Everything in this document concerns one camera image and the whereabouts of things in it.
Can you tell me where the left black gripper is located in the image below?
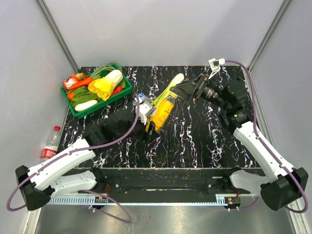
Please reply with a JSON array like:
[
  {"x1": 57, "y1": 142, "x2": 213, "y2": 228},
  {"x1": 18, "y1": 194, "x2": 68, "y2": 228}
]
[{"x1": 116, "y1": 112, "x2": 160, "y2": 144}]

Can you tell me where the purple cable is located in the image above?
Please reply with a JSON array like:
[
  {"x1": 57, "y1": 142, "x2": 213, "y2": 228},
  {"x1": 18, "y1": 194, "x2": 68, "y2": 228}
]
[
  {"x1": 224, "y1": 59, "x2": 309, "y2": 214},
  {"x1": 6, "y1": 94, "x2": 140, "y2": 224}
]

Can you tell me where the toy green onion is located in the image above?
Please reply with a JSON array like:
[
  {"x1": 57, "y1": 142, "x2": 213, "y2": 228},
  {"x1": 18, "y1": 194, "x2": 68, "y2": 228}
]
[{"x1": 152, "y1": 73, "x2": 184, "y2": 107}]

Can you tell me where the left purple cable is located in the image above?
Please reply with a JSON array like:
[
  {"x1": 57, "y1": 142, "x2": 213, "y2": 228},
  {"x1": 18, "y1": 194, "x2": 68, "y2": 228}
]
[{"x1": 6, "y1": 94, "x2": 140, "y2": 224}]

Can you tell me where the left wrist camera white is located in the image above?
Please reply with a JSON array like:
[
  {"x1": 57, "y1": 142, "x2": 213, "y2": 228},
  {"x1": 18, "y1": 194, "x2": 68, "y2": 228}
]
[{"x1": 139, "y1": 103, "x2": 156, "y2": 121}]

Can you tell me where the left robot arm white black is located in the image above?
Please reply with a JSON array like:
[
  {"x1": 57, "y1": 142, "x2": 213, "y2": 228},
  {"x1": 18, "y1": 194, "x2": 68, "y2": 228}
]
[{"x1": 15, "y1": 106, "x2": 158, "y2": 211}]

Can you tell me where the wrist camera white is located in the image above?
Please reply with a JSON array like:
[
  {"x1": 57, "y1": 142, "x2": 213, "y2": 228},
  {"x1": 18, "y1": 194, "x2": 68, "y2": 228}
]
[
  {"x1": 208, "y1": 58, "x2": 225, "y2": 79},
  {"x1": 139, "y1": 103, "x2": 156, "y2": 121}
]

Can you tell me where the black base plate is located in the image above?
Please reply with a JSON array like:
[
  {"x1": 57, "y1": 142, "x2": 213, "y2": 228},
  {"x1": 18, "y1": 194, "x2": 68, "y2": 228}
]
[{"x1": 91, "y1": 167, "x2": 246, "y2": 194}]

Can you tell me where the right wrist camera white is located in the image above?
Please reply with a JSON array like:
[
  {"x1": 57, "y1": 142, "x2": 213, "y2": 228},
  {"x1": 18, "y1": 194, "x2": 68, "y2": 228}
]
[{"x1": 208, "y1": 58, "x2": 225, "y2": 79}]

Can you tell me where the water bottle red cap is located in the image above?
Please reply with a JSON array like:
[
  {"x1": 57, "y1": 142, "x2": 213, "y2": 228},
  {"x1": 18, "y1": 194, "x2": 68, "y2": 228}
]
[{"x1": 40, "y1": 126, "x2": 61, "y2": 160}]

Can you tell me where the orange juice bottle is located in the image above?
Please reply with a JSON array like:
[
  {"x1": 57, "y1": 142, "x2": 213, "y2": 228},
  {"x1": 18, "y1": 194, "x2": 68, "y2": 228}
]
[{"x1": 150, "y1": 95, "x2": 176, "y2": 132}]

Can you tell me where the clear bottle blue cap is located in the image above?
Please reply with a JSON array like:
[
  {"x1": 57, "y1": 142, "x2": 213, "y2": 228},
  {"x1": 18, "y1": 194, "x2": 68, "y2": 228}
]
[{"x1": 138, "y1": 93, "x2": 151, "y2": 105}]

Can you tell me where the red snack packet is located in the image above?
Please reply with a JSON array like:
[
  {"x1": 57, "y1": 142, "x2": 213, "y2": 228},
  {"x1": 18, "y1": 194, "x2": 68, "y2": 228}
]
[{"x1": 62, "y1": 73, "x2": 86, "y2": 92}]

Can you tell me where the green beans bundle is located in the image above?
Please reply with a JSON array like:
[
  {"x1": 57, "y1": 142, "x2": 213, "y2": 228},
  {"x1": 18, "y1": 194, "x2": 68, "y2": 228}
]
[{"x1": 88, "y1": 62, "x2": 122, "y2": 80}]

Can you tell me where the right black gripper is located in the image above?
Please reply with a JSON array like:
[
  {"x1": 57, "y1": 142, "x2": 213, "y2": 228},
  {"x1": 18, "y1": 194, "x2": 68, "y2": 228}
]
[{"x1": 170, "y1": 72, "x2": 230, "y2": 110}]

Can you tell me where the white toy radish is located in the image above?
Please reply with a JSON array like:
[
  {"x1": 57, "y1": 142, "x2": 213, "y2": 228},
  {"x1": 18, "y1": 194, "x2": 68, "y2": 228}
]
[{"x1": 75, "y1": 99, "x2": 98, "y2": 112}]

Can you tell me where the green plastic basket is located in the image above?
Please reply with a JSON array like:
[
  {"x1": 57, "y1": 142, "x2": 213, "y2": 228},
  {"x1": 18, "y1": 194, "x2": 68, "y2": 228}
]
[{"x1": 60, "y1": 72, "x2": 133, "y2": 119}]

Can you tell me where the long orange carrot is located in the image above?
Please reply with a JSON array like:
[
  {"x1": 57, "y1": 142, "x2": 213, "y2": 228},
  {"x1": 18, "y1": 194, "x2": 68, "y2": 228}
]
[{"x1": 69, "y1": 77, "x2": 93, "y2": 91}]

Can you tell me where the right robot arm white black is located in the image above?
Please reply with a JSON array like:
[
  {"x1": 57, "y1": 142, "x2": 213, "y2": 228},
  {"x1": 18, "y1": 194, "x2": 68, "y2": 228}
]
[{"x1": 170, "y1": 74, "x2": 309, "y2": 211}]

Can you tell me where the small orange carrot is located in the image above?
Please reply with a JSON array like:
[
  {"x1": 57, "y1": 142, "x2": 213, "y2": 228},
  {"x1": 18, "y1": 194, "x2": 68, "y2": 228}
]
[{"x1": 111, "y1": 85, "x2": 123, "y2": 96}]

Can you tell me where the black marble mat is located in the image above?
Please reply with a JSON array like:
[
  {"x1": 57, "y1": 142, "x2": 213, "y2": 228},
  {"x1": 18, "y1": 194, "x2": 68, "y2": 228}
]
[{"x1": 58, "y1": 65, "x2": 259, "y2": 168}]

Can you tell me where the orange tomato piece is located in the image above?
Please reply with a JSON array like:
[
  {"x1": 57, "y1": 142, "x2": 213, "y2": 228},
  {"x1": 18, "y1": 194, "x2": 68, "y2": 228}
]
[{"x1": 67, "y1": 92, "x2": 74, "y2": 101}]

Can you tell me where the green leafy vegetable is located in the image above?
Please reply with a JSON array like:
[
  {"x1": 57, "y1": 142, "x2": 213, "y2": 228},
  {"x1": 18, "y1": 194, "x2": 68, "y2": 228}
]
[{"x1": 70, "y1": 86, "x2": 100, "y2": 108}]

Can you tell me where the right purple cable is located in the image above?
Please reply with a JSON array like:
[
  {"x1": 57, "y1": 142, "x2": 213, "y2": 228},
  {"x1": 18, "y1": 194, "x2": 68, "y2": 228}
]
[{"x1": 224, "y1": 59, "x2": 309, "y2": 214}]

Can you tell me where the toy napa cabbage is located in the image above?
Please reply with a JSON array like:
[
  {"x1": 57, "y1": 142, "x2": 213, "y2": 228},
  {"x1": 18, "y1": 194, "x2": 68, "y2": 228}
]
[{"x1": 88, "y1": 70, "x2": 123, "y2": 101}]

